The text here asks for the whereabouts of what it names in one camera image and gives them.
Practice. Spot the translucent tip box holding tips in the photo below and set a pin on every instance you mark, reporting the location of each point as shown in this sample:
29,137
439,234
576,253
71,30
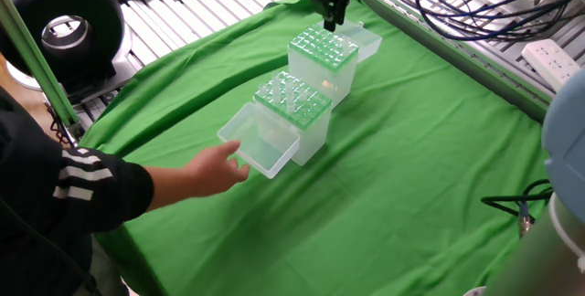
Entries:
313,145

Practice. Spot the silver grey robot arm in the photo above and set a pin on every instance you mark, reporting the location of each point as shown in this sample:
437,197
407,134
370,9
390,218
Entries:
566,150

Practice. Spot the bare right forearm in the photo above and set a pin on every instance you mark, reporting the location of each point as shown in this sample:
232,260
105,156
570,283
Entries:
166,186

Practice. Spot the translucent tip box nearly empty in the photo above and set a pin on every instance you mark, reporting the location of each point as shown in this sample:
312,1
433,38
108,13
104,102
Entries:
320,81

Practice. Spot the person's right hand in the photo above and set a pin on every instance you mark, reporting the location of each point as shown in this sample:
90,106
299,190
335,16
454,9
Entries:
212,172

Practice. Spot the green cloth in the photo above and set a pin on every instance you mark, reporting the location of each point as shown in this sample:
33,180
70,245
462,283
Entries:
365,204

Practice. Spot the white power strip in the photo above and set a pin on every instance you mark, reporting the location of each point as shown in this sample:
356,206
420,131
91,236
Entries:
548,60

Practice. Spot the green frame post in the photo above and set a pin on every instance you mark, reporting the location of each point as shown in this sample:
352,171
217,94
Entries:
34,56

